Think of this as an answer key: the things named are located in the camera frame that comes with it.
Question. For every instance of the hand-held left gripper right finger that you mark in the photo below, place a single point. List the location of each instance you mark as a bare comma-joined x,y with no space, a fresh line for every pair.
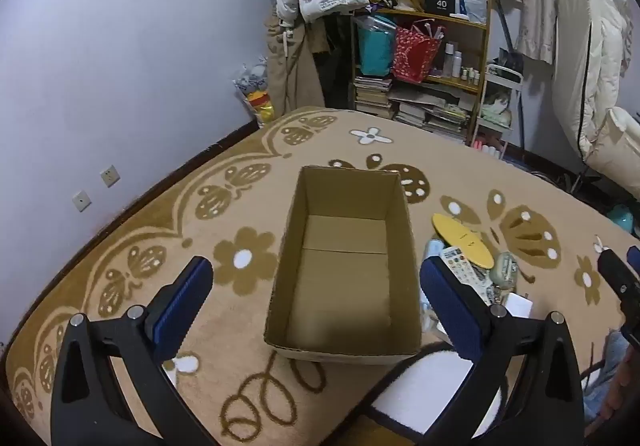
450,311

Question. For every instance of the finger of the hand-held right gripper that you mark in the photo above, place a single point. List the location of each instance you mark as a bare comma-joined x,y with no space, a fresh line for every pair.
635,258
615,271

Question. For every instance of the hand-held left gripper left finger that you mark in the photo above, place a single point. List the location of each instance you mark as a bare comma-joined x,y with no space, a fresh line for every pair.
182,311

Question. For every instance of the white remote control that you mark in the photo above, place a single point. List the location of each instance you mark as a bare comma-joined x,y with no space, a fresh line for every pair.
462,266

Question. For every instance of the light blue tube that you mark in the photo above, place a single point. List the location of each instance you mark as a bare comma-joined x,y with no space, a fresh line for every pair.
432,250

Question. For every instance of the white rectangular box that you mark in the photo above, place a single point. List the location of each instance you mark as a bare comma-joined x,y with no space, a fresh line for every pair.
520,306

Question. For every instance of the yellow oval board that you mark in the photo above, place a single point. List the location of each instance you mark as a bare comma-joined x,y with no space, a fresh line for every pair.
462,238

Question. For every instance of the cardboard box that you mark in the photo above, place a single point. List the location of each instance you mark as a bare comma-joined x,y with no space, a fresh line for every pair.
340,286

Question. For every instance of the person's right forearm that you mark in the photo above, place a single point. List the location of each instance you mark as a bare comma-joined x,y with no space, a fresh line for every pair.
625,386

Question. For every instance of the teal round object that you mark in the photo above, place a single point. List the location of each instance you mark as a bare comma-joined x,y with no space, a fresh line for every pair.
622,218

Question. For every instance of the black metal stand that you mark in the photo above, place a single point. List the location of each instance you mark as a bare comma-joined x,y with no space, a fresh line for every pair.
582,178

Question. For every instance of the beige patterned carpet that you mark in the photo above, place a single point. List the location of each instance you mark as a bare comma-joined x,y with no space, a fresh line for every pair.
150,206

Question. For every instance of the white duvet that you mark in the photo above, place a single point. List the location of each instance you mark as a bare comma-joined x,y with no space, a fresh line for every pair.
600,75

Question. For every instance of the wide stack of books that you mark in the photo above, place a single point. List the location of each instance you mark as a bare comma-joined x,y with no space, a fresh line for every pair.
435,120

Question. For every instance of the bag of plush toys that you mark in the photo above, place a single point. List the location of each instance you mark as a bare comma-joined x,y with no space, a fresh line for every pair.
260,100

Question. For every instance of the white cart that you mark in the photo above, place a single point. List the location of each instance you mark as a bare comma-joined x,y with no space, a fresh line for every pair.
502,75

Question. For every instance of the narrow stack of books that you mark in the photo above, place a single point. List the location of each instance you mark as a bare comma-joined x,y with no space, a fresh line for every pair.
372,98

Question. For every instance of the row of cosmetic bottles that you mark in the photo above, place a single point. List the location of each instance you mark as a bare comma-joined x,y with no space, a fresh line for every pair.
452,60

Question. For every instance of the red patterned bag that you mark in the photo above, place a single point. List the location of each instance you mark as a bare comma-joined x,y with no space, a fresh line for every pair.
412,55

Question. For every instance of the beige coat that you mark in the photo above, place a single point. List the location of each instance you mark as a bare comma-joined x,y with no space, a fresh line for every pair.
295,70

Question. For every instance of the dark garment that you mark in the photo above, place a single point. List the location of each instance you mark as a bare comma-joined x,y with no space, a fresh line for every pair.
335,70

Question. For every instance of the teal bag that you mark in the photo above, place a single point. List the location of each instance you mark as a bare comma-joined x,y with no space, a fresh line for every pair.
375,50

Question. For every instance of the wooden shelf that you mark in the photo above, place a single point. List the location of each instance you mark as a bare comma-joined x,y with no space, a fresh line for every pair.
450,20

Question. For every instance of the white wall socket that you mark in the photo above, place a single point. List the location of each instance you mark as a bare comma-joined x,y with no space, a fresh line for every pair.
81,201
110,175

